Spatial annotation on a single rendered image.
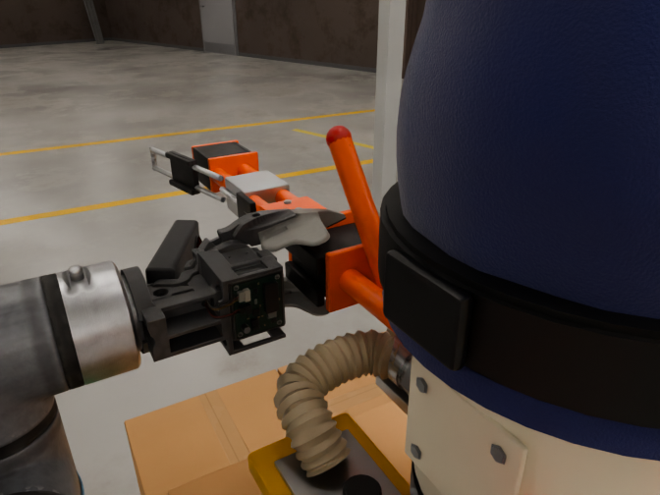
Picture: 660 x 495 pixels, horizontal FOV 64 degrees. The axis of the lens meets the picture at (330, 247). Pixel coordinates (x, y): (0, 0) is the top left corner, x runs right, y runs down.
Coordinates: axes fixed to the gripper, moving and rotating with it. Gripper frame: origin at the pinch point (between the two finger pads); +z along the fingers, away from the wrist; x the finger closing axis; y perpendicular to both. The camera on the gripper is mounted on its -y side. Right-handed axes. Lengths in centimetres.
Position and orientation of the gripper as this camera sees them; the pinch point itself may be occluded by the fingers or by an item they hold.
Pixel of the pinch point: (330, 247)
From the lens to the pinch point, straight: 54.0
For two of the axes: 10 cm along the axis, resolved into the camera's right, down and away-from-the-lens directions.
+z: 8.6, -2.2, 4.5
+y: 5.1, 3.8, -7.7
